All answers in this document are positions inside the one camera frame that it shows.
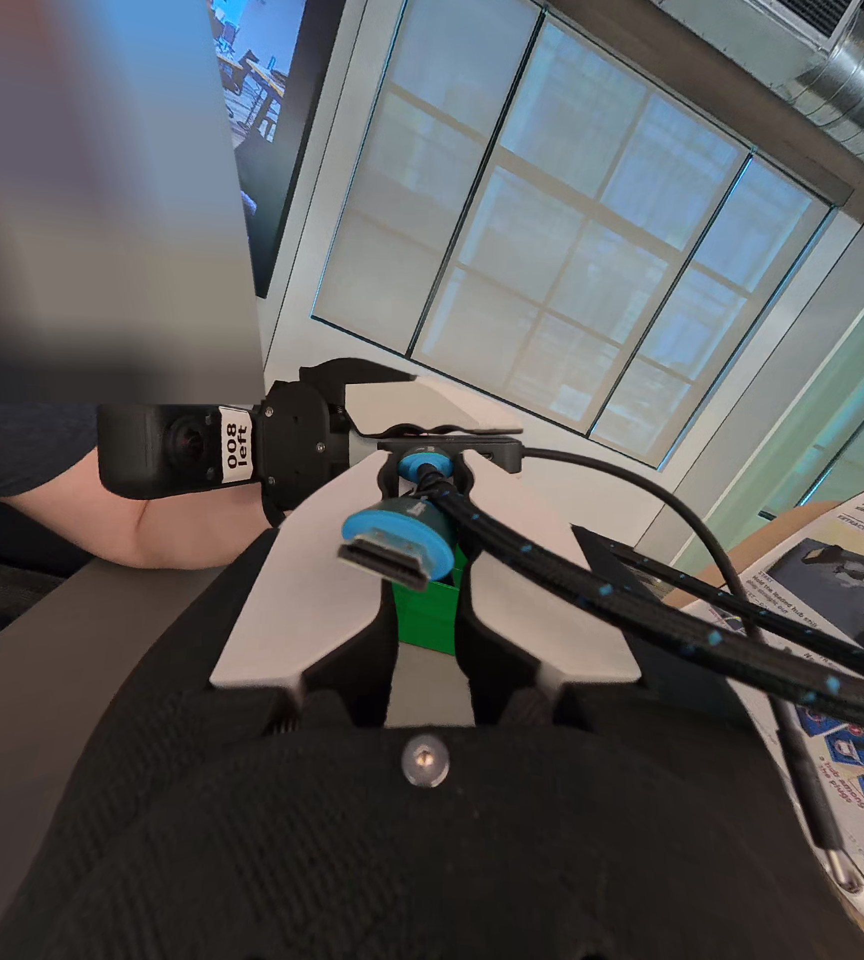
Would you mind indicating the black sign stand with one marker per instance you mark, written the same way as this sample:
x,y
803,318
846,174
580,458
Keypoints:
x,y
274,120

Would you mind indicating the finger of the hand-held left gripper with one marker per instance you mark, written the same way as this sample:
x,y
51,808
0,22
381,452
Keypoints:
x,y
447,408

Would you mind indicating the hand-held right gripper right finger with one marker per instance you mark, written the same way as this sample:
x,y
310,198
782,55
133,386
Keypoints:
x,y
552,638

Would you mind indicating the silver ventilation ducts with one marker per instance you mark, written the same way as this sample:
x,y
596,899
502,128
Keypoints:
x,y
860,75

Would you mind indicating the person's left forearm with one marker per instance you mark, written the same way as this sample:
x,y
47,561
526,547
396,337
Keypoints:
x,y
147,525

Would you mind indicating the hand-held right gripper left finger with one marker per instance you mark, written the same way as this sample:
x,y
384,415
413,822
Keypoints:
x,y
274,623

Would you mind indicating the green plastic bin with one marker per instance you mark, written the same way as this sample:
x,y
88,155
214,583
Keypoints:
x,y
429,608

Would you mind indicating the instruction sheet on wooden board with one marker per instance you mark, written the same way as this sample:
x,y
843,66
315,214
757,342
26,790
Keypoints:
x,y
852,600

